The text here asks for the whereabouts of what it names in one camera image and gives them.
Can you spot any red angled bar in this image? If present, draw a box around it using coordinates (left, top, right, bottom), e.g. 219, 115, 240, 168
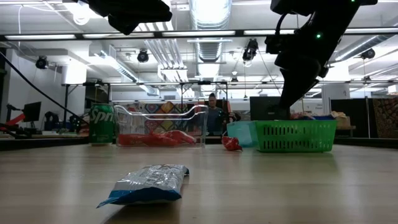
0, 113, 25, 131

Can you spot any thin black cable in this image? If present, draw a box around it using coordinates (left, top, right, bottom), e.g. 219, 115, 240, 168
0, 51, 90, 126

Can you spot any green Sprite can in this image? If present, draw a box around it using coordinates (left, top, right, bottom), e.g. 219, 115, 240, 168
89, 103, 116, 146

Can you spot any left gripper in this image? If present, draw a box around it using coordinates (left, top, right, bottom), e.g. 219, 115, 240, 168
88, 0, 173, 35

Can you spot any teal plastic bin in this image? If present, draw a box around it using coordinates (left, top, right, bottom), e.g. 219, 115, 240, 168
226, 121, 259, 149

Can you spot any person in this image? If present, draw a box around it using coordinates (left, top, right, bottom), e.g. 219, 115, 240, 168
203, 92, 242, 138

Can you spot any black ceiling spotlight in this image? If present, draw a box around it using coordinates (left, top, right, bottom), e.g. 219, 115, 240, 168
136, 49, 150, 63
242, 37, 259, 62
35, 55, 50, 70
360, 48, 376, 60

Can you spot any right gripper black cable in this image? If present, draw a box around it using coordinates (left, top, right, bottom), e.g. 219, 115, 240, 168
275, 12, 289, 37

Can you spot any black partition panel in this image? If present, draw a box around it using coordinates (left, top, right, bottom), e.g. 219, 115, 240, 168
330, 98, 370, 138

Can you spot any green plastic basket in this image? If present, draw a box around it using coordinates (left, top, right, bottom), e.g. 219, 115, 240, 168
253, 119, 339, 153

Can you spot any silver ceiling duct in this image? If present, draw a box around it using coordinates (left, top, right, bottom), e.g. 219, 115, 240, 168
189, 0, 233, 63

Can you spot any white blue candy bar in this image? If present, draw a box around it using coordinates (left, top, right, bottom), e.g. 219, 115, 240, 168
95, 164, 190, 208

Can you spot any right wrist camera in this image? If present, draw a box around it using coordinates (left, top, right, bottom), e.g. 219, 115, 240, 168
265, 34, 296, 55

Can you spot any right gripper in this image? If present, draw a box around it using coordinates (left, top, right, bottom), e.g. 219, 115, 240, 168
275, 18, 343, 121

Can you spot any colourful patterned quilt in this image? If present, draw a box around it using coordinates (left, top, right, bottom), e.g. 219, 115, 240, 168
124, 100, 200, 140

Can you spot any dark patterned panel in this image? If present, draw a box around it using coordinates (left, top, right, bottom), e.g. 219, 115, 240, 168
371, 97, 398, 138

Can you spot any cardboard box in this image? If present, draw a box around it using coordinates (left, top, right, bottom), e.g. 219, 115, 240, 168
331, 111, 352, 130

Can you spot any black aluminium frame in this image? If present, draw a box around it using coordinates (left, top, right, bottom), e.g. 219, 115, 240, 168
0, 29, 398, 149

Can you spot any small black monitor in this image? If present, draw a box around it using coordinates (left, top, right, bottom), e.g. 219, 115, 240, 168
22, 101, 42, 123

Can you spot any clear plastic bin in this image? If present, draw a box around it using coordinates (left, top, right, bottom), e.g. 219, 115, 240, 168
114, 104, 208, 147

